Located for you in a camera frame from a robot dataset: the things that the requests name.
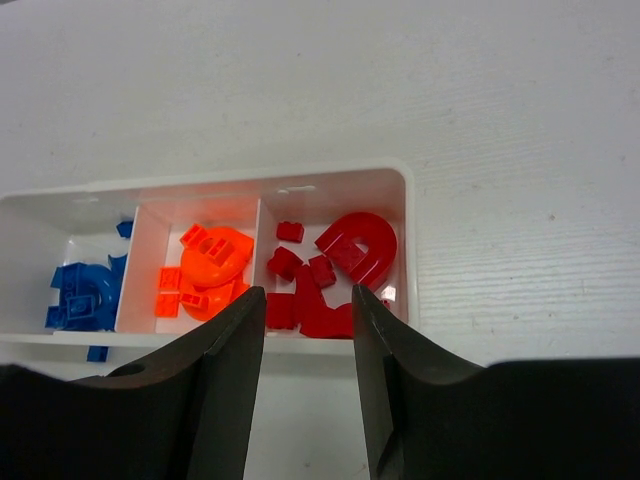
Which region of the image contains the red dome lego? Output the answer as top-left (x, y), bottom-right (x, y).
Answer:
top-left (315, 211), bottom-right (398, 291)

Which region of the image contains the red lego piece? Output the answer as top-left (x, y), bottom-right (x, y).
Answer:
top-left (293, 265), bottom-right (354, 339)

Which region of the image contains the white three-compartment tray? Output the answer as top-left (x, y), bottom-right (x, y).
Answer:
top-left (1, 159), bottom-right (418, 354)

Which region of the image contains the blue lego near tray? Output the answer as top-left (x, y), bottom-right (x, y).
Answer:
top-left (86, 346), bottom-right (109, 363)

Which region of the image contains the red square lego brick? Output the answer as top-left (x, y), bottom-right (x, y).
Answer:
top-left (267, 246), bottom-right (303, 282)

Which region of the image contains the blue ring lego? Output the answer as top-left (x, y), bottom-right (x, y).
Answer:
top-left (45, 255), bottom-right (127, 332)

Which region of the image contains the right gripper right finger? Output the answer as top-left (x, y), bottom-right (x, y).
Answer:
top-left (352, 285), bottom-right (639, 479)

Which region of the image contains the small red lego brick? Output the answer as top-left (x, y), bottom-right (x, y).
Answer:
top-left (309, 255), bottom-right (337, 289)

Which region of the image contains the small orange lego brick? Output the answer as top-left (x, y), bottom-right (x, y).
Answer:
top-left (157, 266), bottom-right (182, 292)

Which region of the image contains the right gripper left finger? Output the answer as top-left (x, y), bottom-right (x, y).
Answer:
top-left (1, 287), bottom-right (266, 479)

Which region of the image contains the blue lego cluster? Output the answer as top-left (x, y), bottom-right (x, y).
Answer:
top-left (116, 219), bottom-right (134, 239)

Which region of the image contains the small orange lego piece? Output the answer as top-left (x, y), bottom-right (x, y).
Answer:
top-left (154, 292), bottom-right (180, 318)

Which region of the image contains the red lego brick upper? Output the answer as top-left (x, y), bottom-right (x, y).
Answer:
top-left (276, 221), bottom-right (305, 244)

